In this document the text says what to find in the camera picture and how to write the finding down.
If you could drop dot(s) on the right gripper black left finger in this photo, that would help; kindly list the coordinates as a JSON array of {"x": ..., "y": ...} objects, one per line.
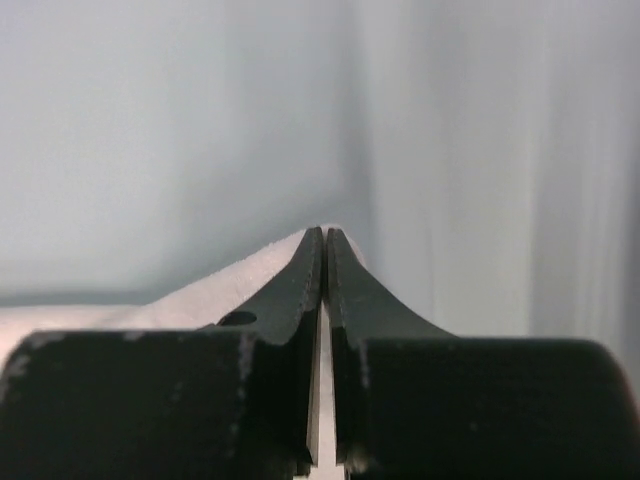
[{"x": 232, "y": 400}]

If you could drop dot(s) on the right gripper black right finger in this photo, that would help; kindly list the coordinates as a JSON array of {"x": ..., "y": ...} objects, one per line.
[{"x": 413, "y": 401}]

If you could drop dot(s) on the white towel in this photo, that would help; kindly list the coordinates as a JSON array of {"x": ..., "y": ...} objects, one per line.
[{"x": 202, "y": 302}]

